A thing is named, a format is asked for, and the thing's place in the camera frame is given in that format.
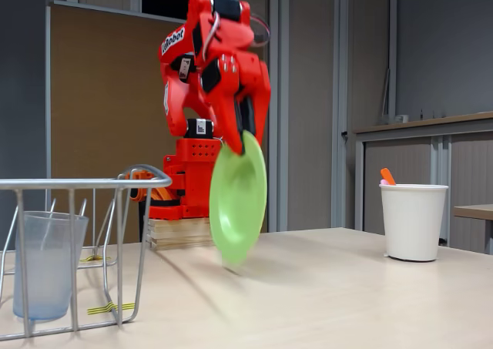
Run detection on green plastic plate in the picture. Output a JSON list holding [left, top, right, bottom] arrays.
[[209, 129, 268, 267]]

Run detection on translucent plastic tumbler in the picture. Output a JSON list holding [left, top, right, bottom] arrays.
[[13, 210, 89, 321]]

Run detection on orange plastic clamp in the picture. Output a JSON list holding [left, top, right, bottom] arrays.
[[125, 169, 182, 203]]

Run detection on grey leaning bar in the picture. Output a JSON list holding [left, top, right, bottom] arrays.
[[379, 68, 391, 125]]

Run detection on brown partition board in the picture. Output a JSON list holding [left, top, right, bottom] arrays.
[[45, 0, 269, 246]]

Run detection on wooden base block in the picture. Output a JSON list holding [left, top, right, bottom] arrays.
[[147, 213, 216, 251]]

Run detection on white paper cup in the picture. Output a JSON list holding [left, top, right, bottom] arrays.
[[379, 183, 450, 262]]

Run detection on grey cabinet wooden top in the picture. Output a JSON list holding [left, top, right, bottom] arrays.
[[353, 111, 493, 254]]

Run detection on brown side table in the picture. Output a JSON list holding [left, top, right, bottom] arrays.
[[453, 204, 493, 256]]

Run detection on metal wire dish rack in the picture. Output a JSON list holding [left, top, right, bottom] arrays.
[[0, 164, 173, 341]]

